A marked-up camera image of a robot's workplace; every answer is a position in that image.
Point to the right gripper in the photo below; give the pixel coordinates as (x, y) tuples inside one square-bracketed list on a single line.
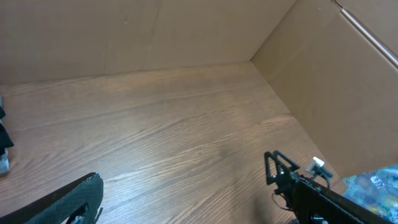
[(285, 178)]

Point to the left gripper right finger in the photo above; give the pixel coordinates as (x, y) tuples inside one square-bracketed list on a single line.
[(314, 203)]

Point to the black t-shirt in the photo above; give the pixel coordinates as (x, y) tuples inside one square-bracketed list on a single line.
[(5, 139)]

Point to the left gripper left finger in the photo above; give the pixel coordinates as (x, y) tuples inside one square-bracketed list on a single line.
[(77, 202)]

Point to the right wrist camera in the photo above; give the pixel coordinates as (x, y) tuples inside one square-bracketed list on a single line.
[(316, 169)]

